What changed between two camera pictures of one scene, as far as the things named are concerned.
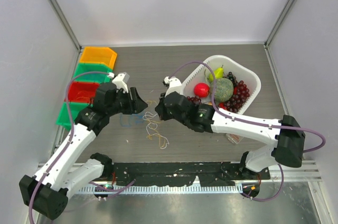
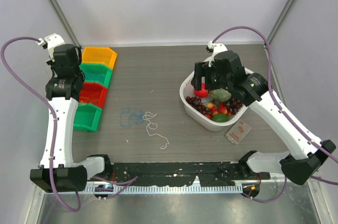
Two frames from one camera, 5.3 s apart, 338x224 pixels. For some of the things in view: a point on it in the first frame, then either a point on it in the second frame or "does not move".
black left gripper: (139, 104) -> (52, 63)
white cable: (154, 133) does not move
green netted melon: (224, 90) does not move
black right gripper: (161, 109) -> (202, 69)
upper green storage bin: (93, 77) does not move
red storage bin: (81, 92) does not move
